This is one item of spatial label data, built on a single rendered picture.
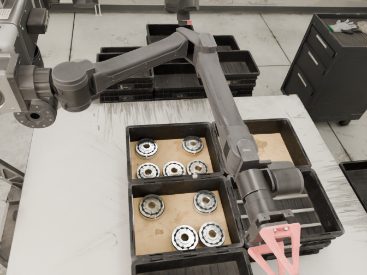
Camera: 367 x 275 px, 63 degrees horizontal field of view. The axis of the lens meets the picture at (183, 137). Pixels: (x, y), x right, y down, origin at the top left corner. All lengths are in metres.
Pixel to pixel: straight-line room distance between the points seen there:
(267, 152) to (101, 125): 0.89
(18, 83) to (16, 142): 1.93
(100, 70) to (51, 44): 2.87
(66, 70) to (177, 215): 0.74
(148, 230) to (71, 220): 0.37
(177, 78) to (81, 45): 1.42
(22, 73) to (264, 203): 0.61
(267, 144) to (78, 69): 1.06
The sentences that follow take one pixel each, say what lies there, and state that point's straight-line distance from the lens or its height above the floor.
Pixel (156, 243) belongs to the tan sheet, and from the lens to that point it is 1.21.
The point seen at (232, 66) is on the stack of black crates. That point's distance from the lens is 2.56.
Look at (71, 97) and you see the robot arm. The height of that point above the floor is 1.45.
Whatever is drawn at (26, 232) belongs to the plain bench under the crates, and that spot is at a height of 0.70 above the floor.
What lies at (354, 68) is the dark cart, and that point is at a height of 0.71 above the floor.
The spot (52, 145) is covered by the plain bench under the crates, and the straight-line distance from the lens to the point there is 1.68.
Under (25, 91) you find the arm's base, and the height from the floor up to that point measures 1.46.
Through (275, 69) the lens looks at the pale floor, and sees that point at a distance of 3.55.
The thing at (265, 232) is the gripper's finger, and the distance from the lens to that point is 0.53.
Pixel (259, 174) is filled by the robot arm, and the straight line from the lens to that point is 0.62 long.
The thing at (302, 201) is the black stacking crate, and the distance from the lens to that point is 1.45.
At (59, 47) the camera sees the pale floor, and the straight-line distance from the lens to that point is 3.59.
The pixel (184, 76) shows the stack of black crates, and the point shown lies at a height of 0.38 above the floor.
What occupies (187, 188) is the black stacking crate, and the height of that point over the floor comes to 0.87.
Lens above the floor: 1.97
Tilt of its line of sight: 50 degrees down
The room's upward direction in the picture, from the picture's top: 8 degrees clockwise
